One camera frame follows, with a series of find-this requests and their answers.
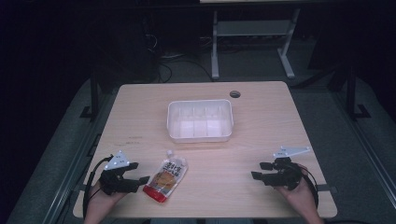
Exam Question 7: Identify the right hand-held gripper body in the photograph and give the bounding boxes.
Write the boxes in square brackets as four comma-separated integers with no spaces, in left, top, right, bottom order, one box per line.
[262,146,312,191]

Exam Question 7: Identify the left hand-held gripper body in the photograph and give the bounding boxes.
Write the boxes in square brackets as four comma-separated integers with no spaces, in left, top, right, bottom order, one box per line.
[98,150,140,196]

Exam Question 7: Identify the spouted pouch with red base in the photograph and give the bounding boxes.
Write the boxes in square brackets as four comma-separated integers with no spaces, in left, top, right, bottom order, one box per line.
[142,149,189,203]

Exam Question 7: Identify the white plastic container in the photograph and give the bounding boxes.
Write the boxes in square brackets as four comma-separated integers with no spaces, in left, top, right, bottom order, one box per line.
[166,98,234,145]

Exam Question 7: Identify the person's left hand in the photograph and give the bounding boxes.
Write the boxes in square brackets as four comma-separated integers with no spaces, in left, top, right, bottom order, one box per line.
[88,181,128,208]

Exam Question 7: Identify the person's right hand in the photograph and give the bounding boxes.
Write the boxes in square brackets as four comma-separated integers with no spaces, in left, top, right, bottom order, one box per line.
[275,164,319,213]

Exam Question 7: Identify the black metal stand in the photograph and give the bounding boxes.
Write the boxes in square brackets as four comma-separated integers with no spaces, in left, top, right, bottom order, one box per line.
[345,63,372,121]
[78,69,101,121]

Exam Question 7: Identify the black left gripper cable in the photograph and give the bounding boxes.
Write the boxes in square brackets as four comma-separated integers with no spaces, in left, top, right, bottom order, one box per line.
[81,154,115,219]

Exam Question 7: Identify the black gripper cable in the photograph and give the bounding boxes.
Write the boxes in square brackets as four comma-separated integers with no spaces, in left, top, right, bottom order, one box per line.
[297,166,320,209]
[81,154,115,219]

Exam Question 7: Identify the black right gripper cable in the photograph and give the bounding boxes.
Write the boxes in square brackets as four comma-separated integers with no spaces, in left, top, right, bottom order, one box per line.
[297,166,320,209]

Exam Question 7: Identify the white metal table frame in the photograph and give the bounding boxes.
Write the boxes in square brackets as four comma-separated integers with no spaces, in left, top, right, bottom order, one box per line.
[210,8,302,81]

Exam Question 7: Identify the black floor cable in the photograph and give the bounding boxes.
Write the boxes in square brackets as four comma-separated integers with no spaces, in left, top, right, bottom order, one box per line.
[155,52,216,84]

